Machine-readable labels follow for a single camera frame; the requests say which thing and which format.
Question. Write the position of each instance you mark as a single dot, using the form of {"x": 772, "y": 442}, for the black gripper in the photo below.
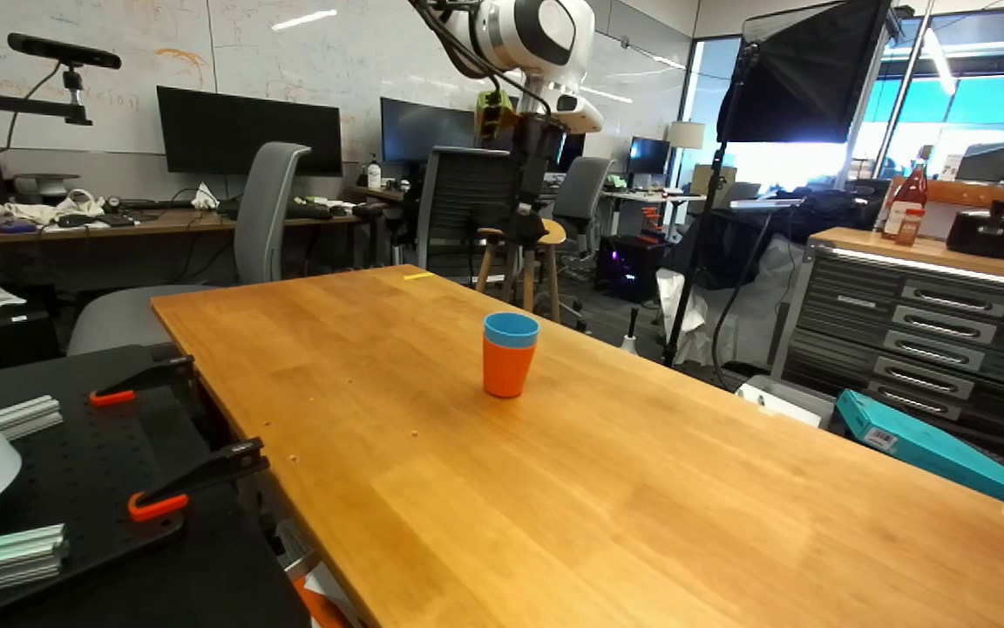
{"x": 530, "y": 161}

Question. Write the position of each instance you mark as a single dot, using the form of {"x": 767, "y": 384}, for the blue plastic cup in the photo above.
{"x": 509, "y": 329}

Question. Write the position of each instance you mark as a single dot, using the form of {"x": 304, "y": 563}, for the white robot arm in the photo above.
{"x": 525, "y": 28}

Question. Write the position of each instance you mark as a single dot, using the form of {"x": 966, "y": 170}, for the orange plastic cup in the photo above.
{"x": 506, "y": 371}

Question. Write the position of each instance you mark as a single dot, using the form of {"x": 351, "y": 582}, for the wooden stool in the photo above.
{"x": 553, "y": 240}

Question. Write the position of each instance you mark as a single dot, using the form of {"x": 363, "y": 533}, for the small grey office chair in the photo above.
{"x": 581, "y": 192}

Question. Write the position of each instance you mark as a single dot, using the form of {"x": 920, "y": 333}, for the black mesh chair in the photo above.
{"x": 460, "y": 205}

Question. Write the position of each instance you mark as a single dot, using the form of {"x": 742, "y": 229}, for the medium black monitor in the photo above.
{"x": 426, "y": 129}

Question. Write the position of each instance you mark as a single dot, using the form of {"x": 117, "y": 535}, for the black light stand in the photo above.
{"x": 697, "y": 245}

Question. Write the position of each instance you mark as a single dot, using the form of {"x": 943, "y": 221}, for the large black monitor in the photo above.
{"x": 246, "y": 134}

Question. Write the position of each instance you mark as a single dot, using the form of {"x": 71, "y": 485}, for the white box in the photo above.
{"x": 783, "y": 402}

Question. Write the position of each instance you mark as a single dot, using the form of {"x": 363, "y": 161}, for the black softbox light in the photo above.
{"x": 801, "y": 71}

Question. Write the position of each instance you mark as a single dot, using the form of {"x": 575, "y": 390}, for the red bottle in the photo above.
{"x": 905, "y": 213}

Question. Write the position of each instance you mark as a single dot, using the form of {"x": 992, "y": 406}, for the wooden office desk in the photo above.
{"x": 119, "y": 229}

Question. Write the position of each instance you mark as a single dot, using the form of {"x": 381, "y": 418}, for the grey drawer cabinet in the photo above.
{"x": 930, "y": 336}

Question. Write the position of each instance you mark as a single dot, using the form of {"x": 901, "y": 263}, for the black orange bar clamp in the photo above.
{"x": 158, "y": 507}
{"x": 119, "y": 395}

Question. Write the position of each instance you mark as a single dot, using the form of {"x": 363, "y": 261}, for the black pot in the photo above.
{"x": 992, "y": 233}

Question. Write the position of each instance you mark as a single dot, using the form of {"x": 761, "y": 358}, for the teal plastic case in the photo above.
{"x": 943, "y": 454}

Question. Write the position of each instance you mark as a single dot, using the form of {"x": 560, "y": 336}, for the black breadboard plate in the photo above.
{"x": 83, "y": 465}

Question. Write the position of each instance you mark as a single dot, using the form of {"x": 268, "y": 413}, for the short aluminium extrusion stack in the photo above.
{"x": 29, "y": 418}

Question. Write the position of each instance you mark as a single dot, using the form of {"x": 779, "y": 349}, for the long aluminium extrusion stack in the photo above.
{"x": 1, "y": 561}

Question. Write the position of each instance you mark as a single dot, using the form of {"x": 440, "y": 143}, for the black bar camera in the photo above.
{"x": 59, "y": 50}

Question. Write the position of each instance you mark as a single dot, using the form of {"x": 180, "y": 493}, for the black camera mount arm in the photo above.
{"x": 14, "y": 105}

